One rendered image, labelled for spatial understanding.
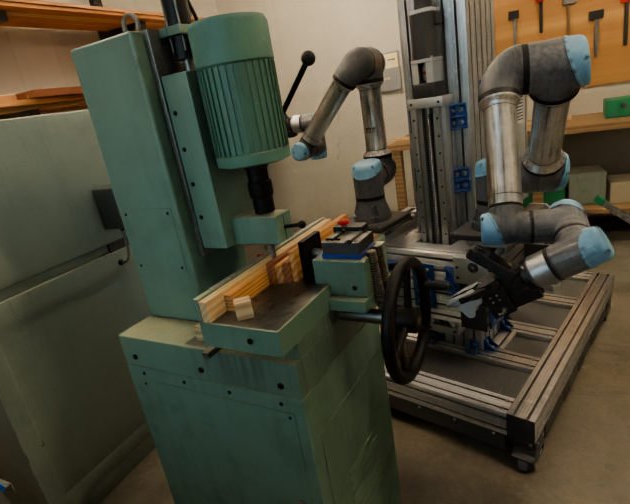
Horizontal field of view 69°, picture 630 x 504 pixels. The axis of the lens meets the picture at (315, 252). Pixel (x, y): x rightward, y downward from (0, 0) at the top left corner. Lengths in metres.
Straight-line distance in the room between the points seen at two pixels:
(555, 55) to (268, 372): 0.96
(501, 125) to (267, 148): 0.54
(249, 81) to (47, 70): 2.79
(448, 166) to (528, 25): 2.63
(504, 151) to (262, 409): 0.81
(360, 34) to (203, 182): 3.53
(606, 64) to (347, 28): 2.09
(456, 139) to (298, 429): 1.16
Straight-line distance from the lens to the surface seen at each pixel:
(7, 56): 3.61
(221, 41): 1.04
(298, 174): 4.94
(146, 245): 1.31
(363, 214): 1.82
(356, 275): 1.05
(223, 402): 1.21
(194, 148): 1.14
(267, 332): 0.94
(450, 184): 1.74
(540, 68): 1.25
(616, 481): 1.93
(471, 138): 1.76
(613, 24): 4.26
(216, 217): 1.16
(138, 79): 1.17
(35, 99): 3.05
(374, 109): 1.90
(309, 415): 1.08
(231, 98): 1.04
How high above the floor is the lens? 1.32
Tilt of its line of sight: 19 degrees down
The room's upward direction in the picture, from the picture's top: 10 degrees counter-clockwise
